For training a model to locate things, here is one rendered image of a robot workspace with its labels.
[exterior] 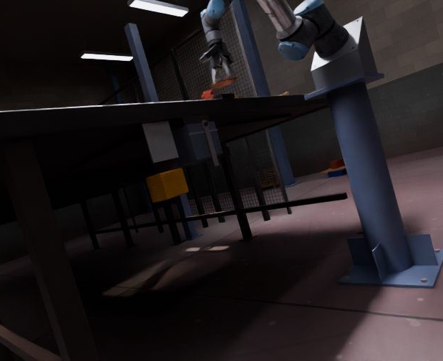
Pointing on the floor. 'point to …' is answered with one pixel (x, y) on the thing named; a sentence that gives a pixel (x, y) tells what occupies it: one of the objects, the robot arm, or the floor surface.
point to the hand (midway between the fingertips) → (222, 82)
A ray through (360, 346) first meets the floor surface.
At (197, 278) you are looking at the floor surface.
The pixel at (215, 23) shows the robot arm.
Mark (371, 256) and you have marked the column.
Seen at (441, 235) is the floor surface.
